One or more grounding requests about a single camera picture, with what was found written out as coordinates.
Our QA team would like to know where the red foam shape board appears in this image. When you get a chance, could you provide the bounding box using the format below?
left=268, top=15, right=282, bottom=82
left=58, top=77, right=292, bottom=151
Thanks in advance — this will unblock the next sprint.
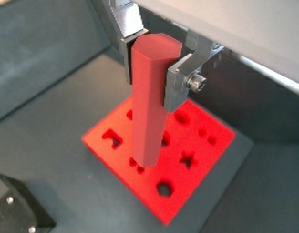
left=82, top=100, right=235, bottom=224

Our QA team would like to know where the black curved cradle stand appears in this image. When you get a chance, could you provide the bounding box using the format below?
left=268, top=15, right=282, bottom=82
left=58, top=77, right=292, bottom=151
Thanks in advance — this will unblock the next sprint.
left=0, top=173, right=56, bottom=233

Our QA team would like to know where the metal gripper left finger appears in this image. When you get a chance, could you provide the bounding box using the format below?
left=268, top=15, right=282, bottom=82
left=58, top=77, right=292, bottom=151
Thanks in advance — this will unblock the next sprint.
left=109, top=0, right=148, bottom=84

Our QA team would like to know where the red hexagonal prism bar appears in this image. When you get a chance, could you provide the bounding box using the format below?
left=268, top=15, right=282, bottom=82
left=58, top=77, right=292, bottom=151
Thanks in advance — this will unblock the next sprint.
left=131, top=33, right=183, bottom=167

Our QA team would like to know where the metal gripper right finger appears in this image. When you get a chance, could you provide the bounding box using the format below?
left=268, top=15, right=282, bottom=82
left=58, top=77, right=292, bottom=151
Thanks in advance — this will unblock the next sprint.
left=163, top=31, right=224, bottom=113

